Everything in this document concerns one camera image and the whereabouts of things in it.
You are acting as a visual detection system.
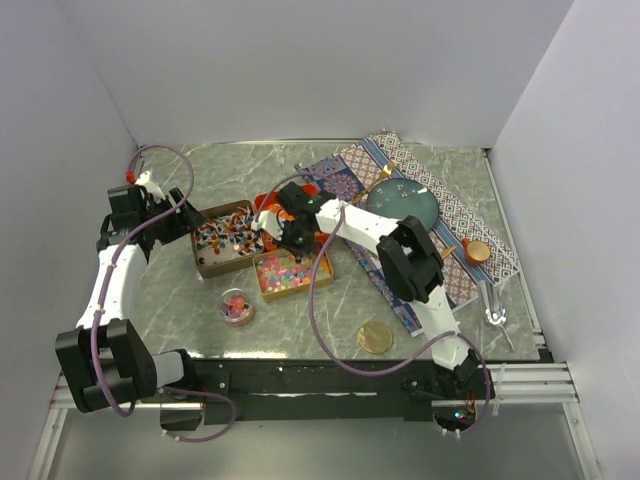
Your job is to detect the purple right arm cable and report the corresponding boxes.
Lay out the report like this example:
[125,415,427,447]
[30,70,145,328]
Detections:
[254,173,492,435]

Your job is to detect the teal round plate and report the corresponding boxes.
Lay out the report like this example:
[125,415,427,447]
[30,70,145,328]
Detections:
[366,178,439,231]

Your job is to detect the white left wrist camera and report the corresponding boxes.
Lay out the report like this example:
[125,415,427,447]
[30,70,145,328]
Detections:
[125,170,166,203]

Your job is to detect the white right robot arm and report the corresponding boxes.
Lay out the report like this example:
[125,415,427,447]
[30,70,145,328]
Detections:
[272,182,490,399]

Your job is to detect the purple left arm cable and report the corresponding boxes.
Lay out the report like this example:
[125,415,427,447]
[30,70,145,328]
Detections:
[90,143,238,444]

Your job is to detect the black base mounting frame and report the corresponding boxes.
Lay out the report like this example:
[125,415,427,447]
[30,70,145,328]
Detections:
[145,357,495,433]

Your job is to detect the gold round jar lid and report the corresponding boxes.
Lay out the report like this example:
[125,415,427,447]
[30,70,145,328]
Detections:
[357,321,393,354]

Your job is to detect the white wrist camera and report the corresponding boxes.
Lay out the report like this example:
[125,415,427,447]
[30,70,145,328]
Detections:
[251,210,283,240]
[125,170,166,203]

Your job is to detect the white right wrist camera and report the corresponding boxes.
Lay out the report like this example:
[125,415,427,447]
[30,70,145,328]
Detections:
[251,210,283,240]

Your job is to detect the orange tin lollipop candies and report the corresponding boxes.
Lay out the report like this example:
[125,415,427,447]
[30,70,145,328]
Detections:
[255,182,336,251]

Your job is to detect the small copper cup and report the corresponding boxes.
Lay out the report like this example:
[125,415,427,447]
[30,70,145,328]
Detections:
[461,238,491,265]

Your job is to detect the gold knife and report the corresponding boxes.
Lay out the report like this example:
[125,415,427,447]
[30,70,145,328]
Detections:
[440,246,457,259]

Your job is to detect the gold tin colourful jelly candies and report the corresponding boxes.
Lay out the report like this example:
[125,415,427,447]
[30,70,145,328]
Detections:
[253,249,316,303]

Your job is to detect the gold fork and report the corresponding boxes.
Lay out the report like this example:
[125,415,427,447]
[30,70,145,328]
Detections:
[351,160,397,204]

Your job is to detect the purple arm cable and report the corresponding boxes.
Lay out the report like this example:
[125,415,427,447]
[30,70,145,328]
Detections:
[90,143,238,444]
[254,173,492,435]

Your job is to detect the aluminium rail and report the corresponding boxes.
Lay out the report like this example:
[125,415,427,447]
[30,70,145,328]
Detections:
[429,363,580,407]

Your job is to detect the patterned blue placemat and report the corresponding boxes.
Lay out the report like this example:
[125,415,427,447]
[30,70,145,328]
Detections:
[295,131,533,341]

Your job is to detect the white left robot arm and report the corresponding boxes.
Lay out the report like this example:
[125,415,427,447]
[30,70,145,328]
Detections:
[55,184,205,413]

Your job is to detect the clear plastic jar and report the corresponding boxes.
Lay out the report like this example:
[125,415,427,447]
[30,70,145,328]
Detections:
[219,288,255,326]

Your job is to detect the silver metal scoop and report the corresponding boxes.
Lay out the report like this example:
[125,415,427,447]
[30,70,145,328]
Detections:
[477,280,515,351]

